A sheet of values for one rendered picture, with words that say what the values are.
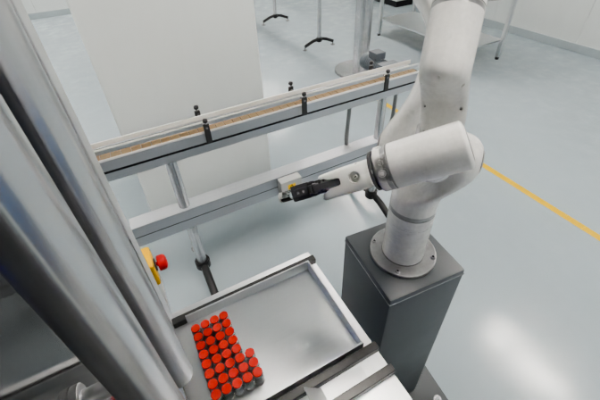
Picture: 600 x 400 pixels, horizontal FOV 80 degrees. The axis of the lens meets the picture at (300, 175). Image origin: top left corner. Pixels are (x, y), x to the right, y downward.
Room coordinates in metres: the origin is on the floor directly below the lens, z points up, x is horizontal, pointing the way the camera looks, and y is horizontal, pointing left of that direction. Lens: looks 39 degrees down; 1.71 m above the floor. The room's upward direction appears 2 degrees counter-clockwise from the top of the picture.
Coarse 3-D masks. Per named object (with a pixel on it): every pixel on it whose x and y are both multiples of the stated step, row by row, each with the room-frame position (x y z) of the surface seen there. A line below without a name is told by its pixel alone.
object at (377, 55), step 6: (366, 54) 2.10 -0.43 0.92; (372, 54) 2.03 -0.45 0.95; (378, 54) 2.01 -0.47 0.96; (384, 54) 2.03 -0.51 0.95; (360, 60) 2.11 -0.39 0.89; (366, 60) 2.07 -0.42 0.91; (372, 60) 2.03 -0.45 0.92; (378, 60) 2.01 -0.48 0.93; (384, 60) 2.00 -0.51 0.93; (390, 60) 1.99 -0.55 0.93; (366, 66) 2.05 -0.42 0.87; (378, 66) 1.94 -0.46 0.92
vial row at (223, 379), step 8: (208, 328) 0.43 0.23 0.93; (208, 336) 0.41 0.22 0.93; (208, 344) 0.39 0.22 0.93; (216, 344) 0.40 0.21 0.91; (216, 352) 0.37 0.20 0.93; (216, 360) 0.35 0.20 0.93; (216, 368) 0.34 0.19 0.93; (224, 368) 0.34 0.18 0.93; (224, 376) 0.32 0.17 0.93; (224, 384) 0.31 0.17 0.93; (224, 392) 0.29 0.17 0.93; (232, 392) 0.30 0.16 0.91
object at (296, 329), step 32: (256, 288) 0.55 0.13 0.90; (288, 288) 0.55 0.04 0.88; (320, 288) 0.55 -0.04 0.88; (192, 320) 0.47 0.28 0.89; (256, 320) 0.47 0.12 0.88; (288, 320) 0.46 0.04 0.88; (320, 320) 0.46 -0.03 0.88; (256, 352) 0.39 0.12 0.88; (288, 352) 0.39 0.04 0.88; (320, 352) 0.38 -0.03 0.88; (352, 352) 0.37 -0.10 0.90; (288, 384) 0.31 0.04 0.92
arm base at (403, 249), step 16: (400, 224) 0.63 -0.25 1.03; (416, 224) 0.62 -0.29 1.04; (432, 224) 0.64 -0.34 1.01; (384, 240) 0.68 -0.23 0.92; (400, 240) 0.63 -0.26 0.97; (416, 240) 0.62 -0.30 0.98; (384, 256) 0.65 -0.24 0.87; (400, 256) 0.62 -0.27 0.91; (416, 256) 0.62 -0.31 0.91; (432, 256) 0.64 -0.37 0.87; (400, 272) 0.60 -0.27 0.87; (416, 272) 0.60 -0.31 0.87
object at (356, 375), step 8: (360, 368) 0.34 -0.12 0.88; (344, 376) 0.33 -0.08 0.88; (352, 376) 0.33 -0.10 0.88; (360, 376) 0.33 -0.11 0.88; (336, 384) 0.31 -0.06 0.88; (344, 384) 0.31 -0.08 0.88; (352, 384) 0.31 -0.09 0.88; (312, 392) 0.29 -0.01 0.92; (320, 392) 0.30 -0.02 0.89; (328, 392) 0.30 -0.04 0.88; (336, 392) 0.30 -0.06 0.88
